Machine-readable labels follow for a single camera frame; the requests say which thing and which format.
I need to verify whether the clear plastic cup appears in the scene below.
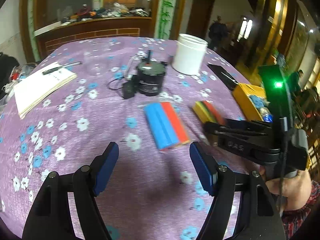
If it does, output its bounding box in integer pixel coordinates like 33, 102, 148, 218
83, 55, 107, 77

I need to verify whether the yellow rimmed white tray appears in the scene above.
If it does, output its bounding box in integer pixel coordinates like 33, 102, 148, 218
232, 83, 273, 122

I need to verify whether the yellow red sponge pack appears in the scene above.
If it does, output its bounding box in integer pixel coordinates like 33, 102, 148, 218
192, 100, 226, 125

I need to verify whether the wooden cabinet counter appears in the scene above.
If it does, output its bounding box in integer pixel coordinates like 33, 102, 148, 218
36, 17, 155, 59

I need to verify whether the blue red sponge pack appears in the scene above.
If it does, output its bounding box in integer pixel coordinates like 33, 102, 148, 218
144, 102, 190, 151

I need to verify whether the standing person in dark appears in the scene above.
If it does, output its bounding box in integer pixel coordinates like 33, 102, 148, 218
208, 16, 228, 51

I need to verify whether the black smartphone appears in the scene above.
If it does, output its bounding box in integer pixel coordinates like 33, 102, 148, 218
207, 63, 239, 91

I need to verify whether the seated person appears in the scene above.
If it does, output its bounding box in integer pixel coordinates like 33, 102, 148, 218
287, 69, 304, 97

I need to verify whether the white paper notepad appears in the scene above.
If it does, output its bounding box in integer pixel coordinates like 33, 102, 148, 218
14, 62, 77, 119

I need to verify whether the purple floral tablecloth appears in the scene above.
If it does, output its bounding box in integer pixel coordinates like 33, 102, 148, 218
1, 37, 246, 239

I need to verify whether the clear plastic bag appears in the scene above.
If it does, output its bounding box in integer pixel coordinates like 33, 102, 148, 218
1, 62, 37, 99

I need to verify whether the dark blue towel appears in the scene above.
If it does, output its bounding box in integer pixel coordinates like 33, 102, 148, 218
249, 95, 266, 110

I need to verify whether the black round motor device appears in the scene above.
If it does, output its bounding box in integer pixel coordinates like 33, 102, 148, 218
107, 50, 168, 100

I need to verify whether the black backpack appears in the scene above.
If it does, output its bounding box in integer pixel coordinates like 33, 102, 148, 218
0, 51, 20, 99

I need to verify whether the bamboo painted pillar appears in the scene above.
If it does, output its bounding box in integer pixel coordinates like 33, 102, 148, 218
154, 0, 177, 40

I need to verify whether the right hand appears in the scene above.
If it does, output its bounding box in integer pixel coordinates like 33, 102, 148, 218
259, 166, 312, 211

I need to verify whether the white plastic jar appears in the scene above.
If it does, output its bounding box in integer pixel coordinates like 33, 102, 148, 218
172, 34, 208, 76

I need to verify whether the black pen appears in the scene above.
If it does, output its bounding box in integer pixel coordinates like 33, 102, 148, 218
42, 61, 82, 75

